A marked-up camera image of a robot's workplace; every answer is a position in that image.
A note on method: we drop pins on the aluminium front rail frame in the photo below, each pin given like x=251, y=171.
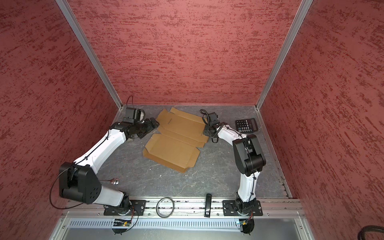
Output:
x=184, y=214

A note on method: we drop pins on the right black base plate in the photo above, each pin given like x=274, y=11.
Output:
x=239, y=208

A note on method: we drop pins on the right aluminium corner post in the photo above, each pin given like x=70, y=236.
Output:
x=290, y=37

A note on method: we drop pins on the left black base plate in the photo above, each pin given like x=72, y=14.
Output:
x=135, y=207

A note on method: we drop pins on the black handle bar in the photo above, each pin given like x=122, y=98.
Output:
x=208, y=203

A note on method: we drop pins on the small round metal knob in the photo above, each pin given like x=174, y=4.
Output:
x=115, y=181

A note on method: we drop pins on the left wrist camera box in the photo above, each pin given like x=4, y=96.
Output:
x=133, y=115

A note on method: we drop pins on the left circuit board with wires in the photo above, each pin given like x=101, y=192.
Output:
x=121, y=226

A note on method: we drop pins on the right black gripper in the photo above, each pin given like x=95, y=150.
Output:
x=206, y=130

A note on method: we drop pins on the black desk calculator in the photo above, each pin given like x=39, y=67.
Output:
x=247, y=126

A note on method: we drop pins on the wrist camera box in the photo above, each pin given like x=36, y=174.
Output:
x=133, y=115
x=213, y=119

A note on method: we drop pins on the brown cardboard box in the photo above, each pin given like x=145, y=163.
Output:
x=177, y=144

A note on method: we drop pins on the circuit board with wires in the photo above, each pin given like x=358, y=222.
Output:
x=246, y=226
x=121, y=226

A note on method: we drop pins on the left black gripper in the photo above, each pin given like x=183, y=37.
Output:
x=150, y=127

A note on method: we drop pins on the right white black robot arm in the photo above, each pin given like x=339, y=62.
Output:
x=249, y=159

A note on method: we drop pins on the right circuit board with wires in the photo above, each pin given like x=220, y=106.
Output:
x=246, y=226

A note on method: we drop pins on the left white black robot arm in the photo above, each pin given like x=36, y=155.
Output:
x=78, y=180

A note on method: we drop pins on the left aluminium corner post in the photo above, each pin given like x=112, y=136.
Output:
x=81, y=36

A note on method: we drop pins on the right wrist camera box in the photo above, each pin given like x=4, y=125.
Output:
x=213, y=119

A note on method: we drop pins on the aluminium corner post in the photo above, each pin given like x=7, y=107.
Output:
x=81, y=36
x=290, y=37

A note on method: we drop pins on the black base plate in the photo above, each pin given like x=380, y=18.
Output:
x=239, y=208
x=135, y=207

